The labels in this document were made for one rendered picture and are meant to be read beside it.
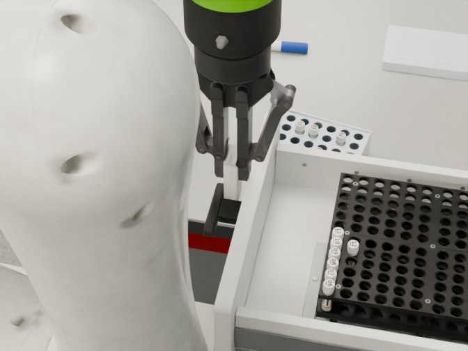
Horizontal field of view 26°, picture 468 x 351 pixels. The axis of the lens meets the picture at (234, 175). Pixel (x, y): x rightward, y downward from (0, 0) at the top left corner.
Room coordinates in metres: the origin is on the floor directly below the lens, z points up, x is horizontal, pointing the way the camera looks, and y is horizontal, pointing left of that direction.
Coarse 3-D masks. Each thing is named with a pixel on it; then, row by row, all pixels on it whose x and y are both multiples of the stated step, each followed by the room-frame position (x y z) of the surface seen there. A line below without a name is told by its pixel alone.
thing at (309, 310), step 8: (320, 248) 0.72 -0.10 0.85; (320, 256) 0.71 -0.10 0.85; (312, 264) 0.70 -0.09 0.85; (320, 264) 0.70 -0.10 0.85; (312, 272) 0.69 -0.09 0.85; (320, 272) 0.69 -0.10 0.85; (312, 280) 0.68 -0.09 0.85; (320, 280) 0.68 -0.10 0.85; (312, 288) 0.66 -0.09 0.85; (312, 296) 0.65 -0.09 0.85; (304, 304) 0.64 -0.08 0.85; (312, 304) 0.64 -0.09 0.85; (304, 312) 0.63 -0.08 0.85; (312, 312) 0.63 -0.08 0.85
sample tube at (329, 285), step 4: (328, 280) 0.63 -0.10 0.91; (332, 280) 0.63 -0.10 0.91; (324, 284) 0.62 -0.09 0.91; (328, 284) 0.62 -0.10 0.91; (332, 284) 0.62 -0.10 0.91; (324, 288) 0.62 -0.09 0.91; (328, 288) 0.62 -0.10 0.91; (332, 288) 0.62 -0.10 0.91; (324, 292) 0.62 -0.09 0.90; (328, 292) 0.62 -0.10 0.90; (332, 292) 0.62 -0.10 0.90; (324, 300) 0.62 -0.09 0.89; (328, 300) 0.62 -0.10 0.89; (324, 304) 0.62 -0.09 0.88; (328, 304) 0.62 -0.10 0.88; (324, 308) 0.62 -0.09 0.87; (328, 308) 0.62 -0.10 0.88
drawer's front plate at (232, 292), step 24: (264, 120) 0.85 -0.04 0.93; (264, 168) 0.77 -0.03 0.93; (264, 192) 0.76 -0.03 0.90; (240, 216) 0.70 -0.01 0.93; (264, 216) 0.77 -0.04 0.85; (240, 240) 0.67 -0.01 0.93; (240, 264) 0.64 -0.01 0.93; (240, 288) 0.63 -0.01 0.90; (216, 312) 0.58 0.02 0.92; (216, 336) 0.58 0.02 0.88
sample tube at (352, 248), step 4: (352, 240) 0.68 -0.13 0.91; (348, 244) 0.67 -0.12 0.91; (352, 244) 0.67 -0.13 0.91; (356, 244) 0.67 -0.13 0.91; (348, 248) 0.67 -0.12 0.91; (352, 248) 0.67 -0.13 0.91; (356, 248) 0.67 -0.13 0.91; (348, 252) 0.67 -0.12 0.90; (352, 252) 0.67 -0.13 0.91; (356, 252) 0.67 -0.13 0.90; (348, 264) 0.67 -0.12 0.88; (352, 264) 0.67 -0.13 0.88
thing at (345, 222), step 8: (344, 176) 0.79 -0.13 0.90; (352, 176) 0.78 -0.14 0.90; (344, 184) 0.77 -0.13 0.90; (352, 184) 0.77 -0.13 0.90; (344, 192) 0.76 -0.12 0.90; (352, 192) 0.76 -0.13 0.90; (336, 200) 0.75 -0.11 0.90; (336, 208) 0.74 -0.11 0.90; (336, 216) 0.73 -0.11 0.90; (336, 224) 0.72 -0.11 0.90; (344, 224) 0.71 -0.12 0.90; (344, 240) 0.69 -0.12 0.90; (328, 248) 0.68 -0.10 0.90; (344, 248) 0.68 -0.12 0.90; (328, 256) 0.67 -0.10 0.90; (336, 280) 0.64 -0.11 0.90; (320, 288) 0.63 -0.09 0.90; (336, 288) 0.63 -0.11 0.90; (320, 296) 0.62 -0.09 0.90; (328, 296) 0.62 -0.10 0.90
